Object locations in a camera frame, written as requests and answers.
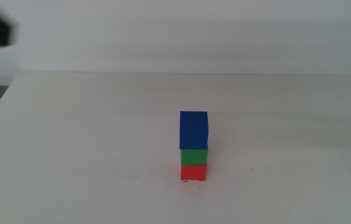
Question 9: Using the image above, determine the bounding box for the blue cube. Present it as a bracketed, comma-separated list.
[179, 110, 210, 151]

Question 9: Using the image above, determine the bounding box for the green cube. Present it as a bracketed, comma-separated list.
[180, 148, 209, 167]

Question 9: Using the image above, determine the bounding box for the red cube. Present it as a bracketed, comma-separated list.
[180, 164, 208, 182]

